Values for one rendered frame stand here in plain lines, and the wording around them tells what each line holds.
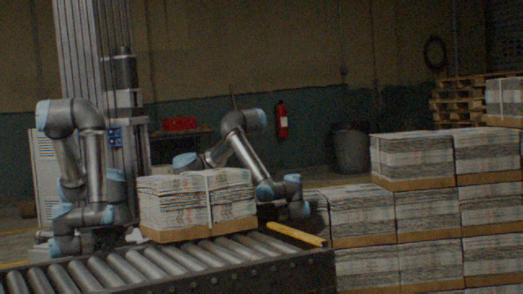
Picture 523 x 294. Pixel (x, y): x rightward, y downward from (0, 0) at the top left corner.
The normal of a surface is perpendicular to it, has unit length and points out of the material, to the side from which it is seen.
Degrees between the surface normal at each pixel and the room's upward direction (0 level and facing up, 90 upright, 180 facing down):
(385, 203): 90
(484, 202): 90
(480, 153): 90
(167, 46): 90
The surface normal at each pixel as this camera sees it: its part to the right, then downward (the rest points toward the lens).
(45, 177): -0.53, 0.11
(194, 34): 0.40, 0.04
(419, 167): 0.07, 0.07
